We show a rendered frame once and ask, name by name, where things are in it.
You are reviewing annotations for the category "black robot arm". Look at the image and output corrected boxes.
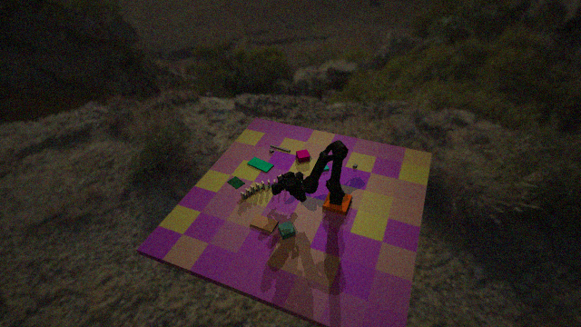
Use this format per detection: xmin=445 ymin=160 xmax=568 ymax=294
xmin=282 ymin=140 xmax=348 ymax=205

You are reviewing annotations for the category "magenta rectangular block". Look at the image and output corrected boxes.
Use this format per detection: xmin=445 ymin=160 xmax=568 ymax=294
xmin=296 ymin=149 xmax=310 ymax=163

